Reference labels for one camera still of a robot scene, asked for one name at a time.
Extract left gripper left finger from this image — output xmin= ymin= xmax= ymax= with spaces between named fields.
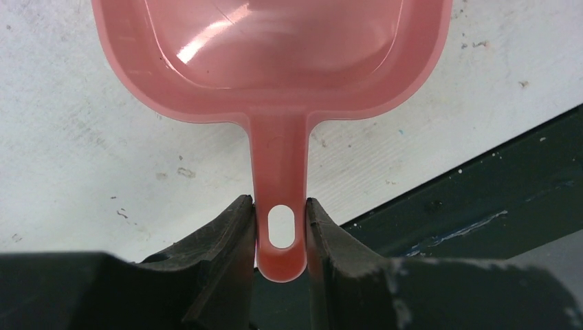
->
xmin=1 ymin=195 xmax=255 ymax=329

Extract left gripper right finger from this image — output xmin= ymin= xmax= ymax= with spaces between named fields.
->
xmin=306 ymin=198 xmax=582 ymax=329

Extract pink dustpan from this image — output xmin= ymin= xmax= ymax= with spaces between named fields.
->
xmin=91 ymin=0 xmax=453 ymax=283

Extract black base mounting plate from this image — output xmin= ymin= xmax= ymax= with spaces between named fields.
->
xmin=250 ymin=107 xmax=582 ymax=329

